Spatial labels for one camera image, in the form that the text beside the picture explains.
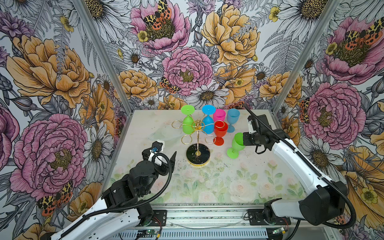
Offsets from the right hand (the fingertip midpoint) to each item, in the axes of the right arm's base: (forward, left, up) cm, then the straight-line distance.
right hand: (247, 142), depth 82 cm
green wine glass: (-2, +6, +2) cm, 7 cm away
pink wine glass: (+24, +12, -3) cm, 27 cm away
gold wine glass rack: (+3, +27, -17) cm, 32 cm away
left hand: (-11, +41, +9) cm, 44 cm away
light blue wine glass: (+24, +3, -4) cm, 24 cm away
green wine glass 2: (+10, +32, +4) cm, 34 cm away
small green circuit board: (-37, +49, -17) cm, 64 cm away
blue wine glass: (+11, +21, +5) cm, 24 cm away
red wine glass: (+11, +13, -1) cm, 17 cm away
